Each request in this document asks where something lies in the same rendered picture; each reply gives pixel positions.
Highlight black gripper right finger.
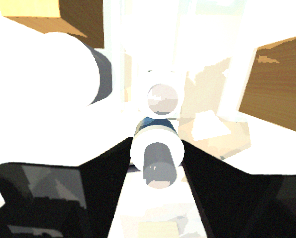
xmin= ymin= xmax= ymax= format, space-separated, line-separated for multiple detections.
xmin=180 ymin=139 xmax=296 ymax=238

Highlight yellow rectangular block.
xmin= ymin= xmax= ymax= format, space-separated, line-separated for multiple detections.
xmin=238 ymin=36 xmax=296 ymax=132

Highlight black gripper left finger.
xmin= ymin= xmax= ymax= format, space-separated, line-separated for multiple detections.
xmin=0 ymin=137 xmax=133 ymax=238

